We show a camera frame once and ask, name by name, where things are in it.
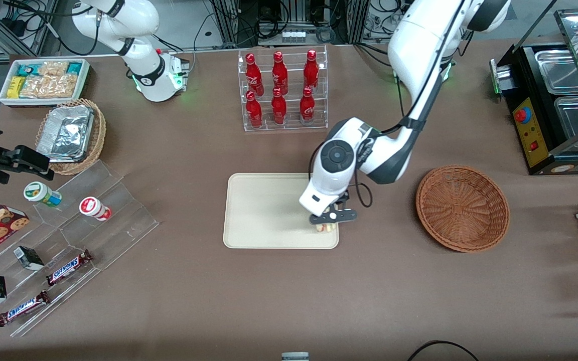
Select snickers chocolate bar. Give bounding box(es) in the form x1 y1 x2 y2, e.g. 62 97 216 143
0 290 50 327
46 249 93 287

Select red cola bottle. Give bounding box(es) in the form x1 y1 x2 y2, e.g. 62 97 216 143
272 51 288 96
271 88 287 125
300 86 316 125
245 90 263 129
245 53 264 97
303 49 320 91

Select green label yogurt cup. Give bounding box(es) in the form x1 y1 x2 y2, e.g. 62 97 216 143
23 182 63 208

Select aluminium foil tray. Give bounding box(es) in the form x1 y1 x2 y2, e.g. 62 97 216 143
36 105 95 163

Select clear acrylic stepped display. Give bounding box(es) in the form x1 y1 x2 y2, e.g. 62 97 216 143
0 159 160 337

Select yellow snack pack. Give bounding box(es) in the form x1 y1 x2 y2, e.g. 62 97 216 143
7 76 27 99

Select clear acrylic bottle rack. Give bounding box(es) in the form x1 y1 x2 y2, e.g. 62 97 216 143
238 45 329 132

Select black hot food display case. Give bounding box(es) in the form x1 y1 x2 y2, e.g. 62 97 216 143
490 8 578 176

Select light wicker basket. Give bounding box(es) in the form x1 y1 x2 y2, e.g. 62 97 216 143
35 98 107 176

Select black cable loop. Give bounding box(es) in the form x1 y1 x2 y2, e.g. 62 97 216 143
407 340 480 361

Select round brown wicker basket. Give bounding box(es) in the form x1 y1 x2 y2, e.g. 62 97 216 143
415 165 511 253

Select clear rice cracker bag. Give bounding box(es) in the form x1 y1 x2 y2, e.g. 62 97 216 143
20 74 79 99
38 61 70 77

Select white rectangular snack bin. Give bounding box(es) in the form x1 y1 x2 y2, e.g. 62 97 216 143
0 58 91 107

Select red label yogurt cup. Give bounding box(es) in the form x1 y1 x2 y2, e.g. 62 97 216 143
79 197 112 222

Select beige plastic tray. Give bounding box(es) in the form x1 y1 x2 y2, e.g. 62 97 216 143
223 172 340 250

